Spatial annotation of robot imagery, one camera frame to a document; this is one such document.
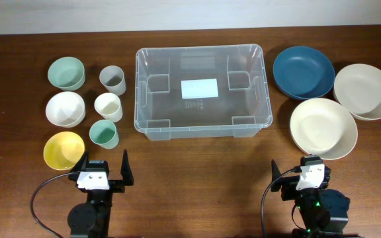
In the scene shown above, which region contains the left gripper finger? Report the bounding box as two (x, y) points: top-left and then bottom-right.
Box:
(73, 151), (89, 173)
(120, 149), (134, 186)

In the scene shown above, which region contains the cream plate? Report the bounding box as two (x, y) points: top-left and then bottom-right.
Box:
(290, 98), (358, 160)

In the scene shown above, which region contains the beige plate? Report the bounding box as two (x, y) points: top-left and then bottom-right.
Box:
(333, 63), (381, 121)

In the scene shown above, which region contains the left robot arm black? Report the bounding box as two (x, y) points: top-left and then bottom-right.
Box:
(67, 150), (134, 237)

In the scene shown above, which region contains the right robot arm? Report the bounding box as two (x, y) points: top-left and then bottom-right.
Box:
(270, 155), (350, 237)

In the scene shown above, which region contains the clear plastic storage container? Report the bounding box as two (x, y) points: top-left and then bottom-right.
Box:
(134, 44), (273, 141)

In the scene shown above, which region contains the white label in container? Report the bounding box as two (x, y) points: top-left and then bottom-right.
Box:
(181, 79), (219, 99)

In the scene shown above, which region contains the yellow bowl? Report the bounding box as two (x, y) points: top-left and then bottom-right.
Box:
(43, 132), (85, 171)

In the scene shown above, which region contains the mint green cup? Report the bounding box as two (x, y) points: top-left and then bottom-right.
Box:
(89, 120), (120, 149)

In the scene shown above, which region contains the white bowl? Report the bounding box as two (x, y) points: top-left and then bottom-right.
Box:
(45, 91), (86, 128)

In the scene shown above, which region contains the cream cup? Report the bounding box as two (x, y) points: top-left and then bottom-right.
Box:
(94, 93), (123, 122)

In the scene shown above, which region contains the mint green bowl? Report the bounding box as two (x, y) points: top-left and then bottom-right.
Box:
(47, 56), (85, 91)

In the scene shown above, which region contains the grey cup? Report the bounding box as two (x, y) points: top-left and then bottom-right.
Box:
(99, 65), (126, 96)

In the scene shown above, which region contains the left black cable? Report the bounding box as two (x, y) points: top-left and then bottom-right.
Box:
(29, 171), (79, 238)

